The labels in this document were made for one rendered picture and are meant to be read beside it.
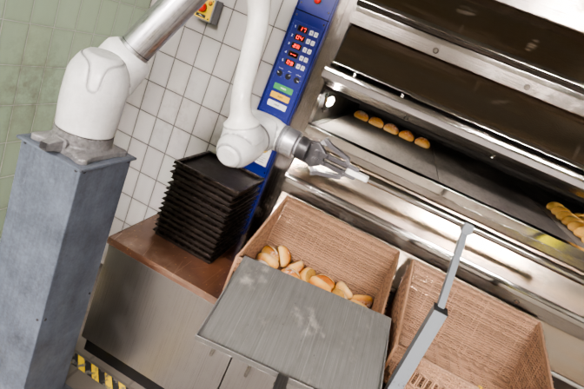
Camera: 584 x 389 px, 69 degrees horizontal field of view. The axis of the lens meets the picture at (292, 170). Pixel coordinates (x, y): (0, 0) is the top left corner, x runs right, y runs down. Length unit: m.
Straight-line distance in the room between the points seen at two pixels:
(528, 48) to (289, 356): 1.36
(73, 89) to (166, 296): 0.84
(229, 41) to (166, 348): 1.29
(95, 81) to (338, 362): 1.04
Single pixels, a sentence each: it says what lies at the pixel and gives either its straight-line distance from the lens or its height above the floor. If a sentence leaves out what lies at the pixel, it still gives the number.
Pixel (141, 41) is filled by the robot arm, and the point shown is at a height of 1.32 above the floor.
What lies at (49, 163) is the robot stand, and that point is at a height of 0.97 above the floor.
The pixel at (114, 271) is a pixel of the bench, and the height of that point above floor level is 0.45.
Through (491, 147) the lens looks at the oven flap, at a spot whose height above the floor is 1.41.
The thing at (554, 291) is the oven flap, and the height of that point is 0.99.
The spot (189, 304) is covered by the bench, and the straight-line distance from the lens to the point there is 1.65.
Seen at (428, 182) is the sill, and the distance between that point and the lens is 1.84.
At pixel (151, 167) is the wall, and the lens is 2.23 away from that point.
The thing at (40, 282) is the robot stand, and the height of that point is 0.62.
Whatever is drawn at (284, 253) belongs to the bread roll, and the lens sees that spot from 1.86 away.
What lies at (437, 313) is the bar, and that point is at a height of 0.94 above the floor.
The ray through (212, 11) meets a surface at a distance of 1.96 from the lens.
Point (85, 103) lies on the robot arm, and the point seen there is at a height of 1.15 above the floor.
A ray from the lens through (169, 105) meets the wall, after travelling 2.13.
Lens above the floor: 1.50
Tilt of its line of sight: 16 degrees down
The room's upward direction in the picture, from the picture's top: 23 degrees clockwise
